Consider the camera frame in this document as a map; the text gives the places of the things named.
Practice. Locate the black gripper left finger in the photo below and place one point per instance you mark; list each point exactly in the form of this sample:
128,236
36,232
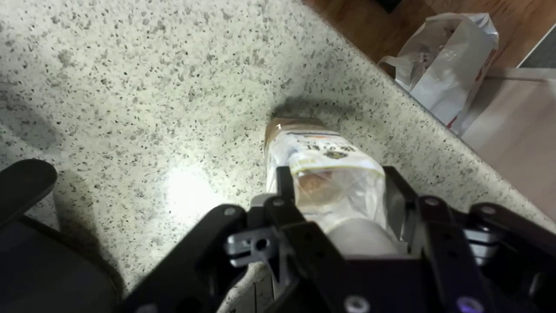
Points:
302,262

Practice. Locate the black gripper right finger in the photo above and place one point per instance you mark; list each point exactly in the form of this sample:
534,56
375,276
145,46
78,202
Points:
453,262

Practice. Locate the clear bottle with brown liquid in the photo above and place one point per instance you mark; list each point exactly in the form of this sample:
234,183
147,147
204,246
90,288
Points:
324,175

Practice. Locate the white paper bag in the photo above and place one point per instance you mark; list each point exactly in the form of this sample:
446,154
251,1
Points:
446,63

